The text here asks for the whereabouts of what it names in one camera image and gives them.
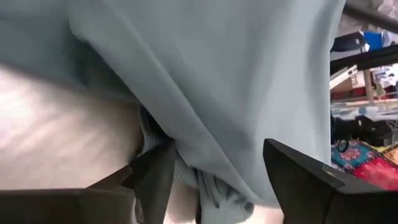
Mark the black metal bar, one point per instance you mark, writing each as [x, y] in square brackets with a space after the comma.
[367, 59]

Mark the grey-green pants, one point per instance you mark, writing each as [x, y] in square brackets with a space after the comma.
[202, 77]

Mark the blue container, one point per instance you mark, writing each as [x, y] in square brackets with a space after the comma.
[374, 40]

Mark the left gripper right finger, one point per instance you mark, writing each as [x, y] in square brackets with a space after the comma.
[298, 180]

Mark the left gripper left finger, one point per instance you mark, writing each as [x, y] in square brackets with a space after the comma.
[152, 180]

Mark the colourful patterned quilt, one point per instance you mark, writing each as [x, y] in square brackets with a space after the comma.
[373, 168]

